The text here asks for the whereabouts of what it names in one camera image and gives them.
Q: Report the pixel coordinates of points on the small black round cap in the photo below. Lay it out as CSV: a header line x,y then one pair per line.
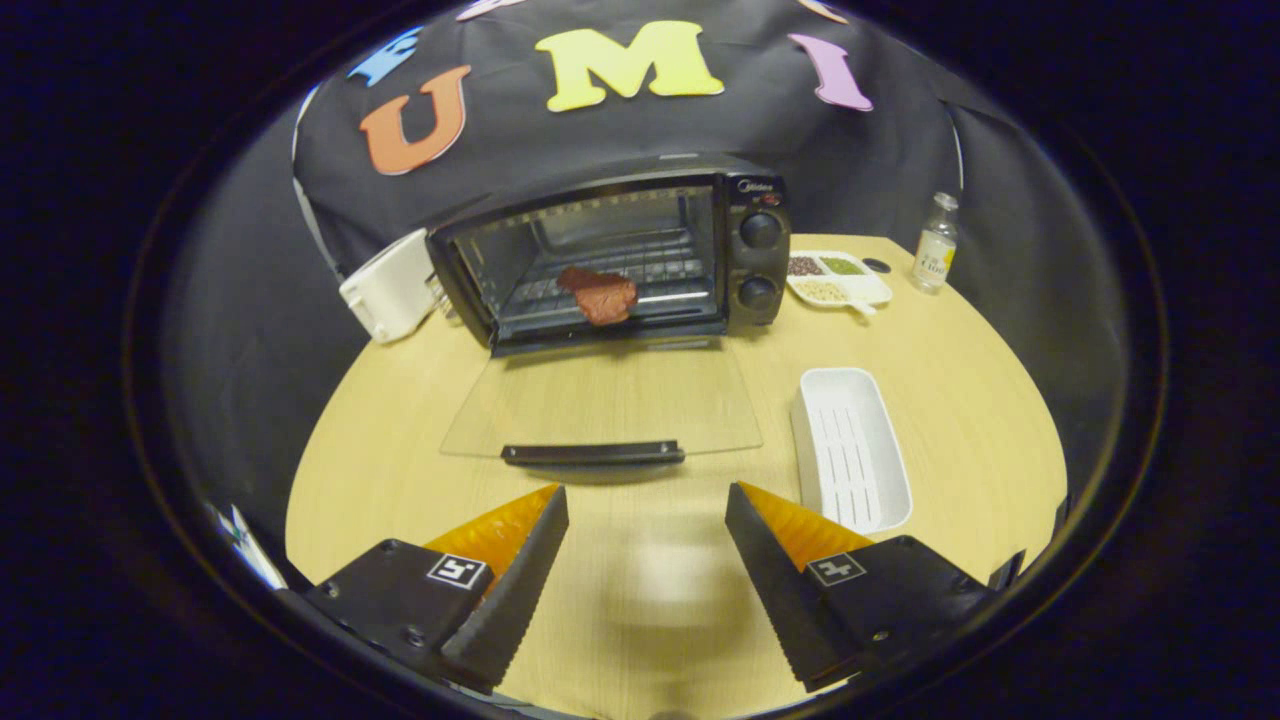
x,y
876,266

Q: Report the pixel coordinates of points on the clear glass bottle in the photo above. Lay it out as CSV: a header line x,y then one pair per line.
x,y
935,255

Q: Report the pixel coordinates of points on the white pop-up toaster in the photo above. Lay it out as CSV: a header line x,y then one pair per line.
x,y
392,290

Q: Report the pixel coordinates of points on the white divided dish with seeds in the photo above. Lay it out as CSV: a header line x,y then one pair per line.
x,y
838,283

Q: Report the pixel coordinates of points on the red meat piece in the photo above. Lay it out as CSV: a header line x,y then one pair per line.
x,y
603,297

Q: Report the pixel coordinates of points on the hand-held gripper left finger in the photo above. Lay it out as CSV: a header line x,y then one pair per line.
x,y
510,605

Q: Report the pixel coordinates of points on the white rectangular tray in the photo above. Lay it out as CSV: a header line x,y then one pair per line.
x,y
850,455

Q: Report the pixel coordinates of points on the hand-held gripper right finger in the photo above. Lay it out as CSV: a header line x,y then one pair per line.
x,y
782,605

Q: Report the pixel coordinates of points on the black toaster oven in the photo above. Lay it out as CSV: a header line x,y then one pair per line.
x,y
758,260

